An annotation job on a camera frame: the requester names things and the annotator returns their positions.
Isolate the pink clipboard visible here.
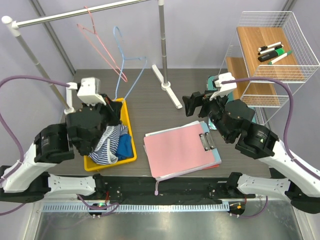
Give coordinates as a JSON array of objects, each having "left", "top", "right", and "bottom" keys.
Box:
[{"left": 144, "top": 123, "right": 217, "bottom": 178}]

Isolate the white slotted cable duct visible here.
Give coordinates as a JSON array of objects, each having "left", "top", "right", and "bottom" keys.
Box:
[{"left": 41, "top": 201, "right": 230, "bottom": 213}]

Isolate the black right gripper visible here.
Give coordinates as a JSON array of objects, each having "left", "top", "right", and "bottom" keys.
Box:
[{"left": 182, "top": 88, "right": 233, "bottom": 142}]

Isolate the green highlighter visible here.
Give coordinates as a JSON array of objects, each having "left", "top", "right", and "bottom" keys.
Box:
[{"left": 257, "top": 48, "right": 285, "bottom": 62}]

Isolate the pink wire hanger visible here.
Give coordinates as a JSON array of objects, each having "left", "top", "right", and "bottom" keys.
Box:
[{"left": 76, "top": 6, "right": 128, "bottom": 83}]

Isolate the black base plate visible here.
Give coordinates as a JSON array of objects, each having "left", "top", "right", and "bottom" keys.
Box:
[{"left": 81, "top": 174, "right": 256, "bottom": 206}]

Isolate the upper wooden shelf board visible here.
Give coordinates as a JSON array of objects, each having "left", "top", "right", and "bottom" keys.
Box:
[{"left": 236, "top": 26, "right": 305, "bottom": 82}]

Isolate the light blue clipboard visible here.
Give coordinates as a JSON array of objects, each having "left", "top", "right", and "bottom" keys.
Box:
[{"left": 200, "top": 121, "right": 222, "bottom": 169}]

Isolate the silver white clothes rack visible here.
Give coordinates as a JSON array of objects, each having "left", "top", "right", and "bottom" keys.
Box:
[{"left": 1, "top": 0, "right": 183, "bottom": 116}]

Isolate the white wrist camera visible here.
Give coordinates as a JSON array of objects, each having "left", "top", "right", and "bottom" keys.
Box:
[
  {"left": 209, "top": 72, "right": 237, "bottom": 101},
  {"left": 66, "top": 77, "right": 107, "bottom": 107}
]

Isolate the lower wooden shelf board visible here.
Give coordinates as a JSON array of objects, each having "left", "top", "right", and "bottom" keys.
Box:
[{"left": 225, "top": 56, "right": 280, "bottom": 108}]

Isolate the blue white striped tank top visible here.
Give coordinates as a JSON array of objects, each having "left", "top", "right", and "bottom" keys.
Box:
[{"left": 89, "top": 123, "right": 128, "bottom": 165}]

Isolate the wooden shelf board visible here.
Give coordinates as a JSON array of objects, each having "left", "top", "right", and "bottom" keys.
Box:
[
  {"left": 225, "top": 56, "right": 280, "bottom": 108},
  {"left": 236, "top": 26, "right": 305, "bottom": 82}
]

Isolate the black white marker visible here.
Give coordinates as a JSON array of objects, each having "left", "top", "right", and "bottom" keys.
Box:
[
  {"left": 257, "top": 41, "right": 282, "bottom": 52},
  {"left": 258, "top": 44, "right": 284, "bottom": 56}
]

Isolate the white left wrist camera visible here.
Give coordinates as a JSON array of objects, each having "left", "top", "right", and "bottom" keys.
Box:
[{"left": 66, "top": 77, "right": 107, "bottom": 107}]

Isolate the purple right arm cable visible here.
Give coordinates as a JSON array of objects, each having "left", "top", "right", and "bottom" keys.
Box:
[{"left": 222, "top": 76, "right": 320, "bottom": 218}]

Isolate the white wire shelf rack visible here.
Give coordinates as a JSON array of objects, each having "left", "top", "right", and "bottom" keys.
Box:
[{"left": 221, "top": 11, "right": 320, "bottom": 124}]

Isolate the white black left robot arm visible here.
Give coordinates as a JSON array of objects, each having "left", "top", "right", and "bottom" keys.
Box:
[{"left": 0, "top": 94, "right": 123, "bottom": 204}]

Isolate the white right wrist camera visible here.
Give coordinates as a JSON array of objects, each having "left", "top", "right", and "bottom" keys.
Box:
[{"left": 209, "top": 72, "right": 237, "bottom": 101}]

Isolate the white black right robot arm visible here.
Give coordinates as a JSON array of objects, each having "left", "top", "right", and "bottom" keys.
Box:
[{"left": 182, "top": 91, "right": 320, "bottom": 214}]

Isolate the yellow plastic tray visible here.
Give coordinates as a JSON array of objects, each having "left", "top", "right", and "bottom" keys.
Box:
[{"left": 84, "top": 98, "right": 137, "bottom": 172}]

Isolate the green white pen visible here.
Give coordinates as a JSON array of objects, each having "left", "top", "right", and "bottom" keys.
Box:
[{"left": 268, "top": 50, "right": 293, "bottom": 65}]

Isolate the blue wire hanger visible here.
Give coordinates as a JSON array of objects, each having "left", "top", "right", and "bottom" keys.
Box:
[{"left": 113, "top": 26, "right": 148, "bottom": 101}]

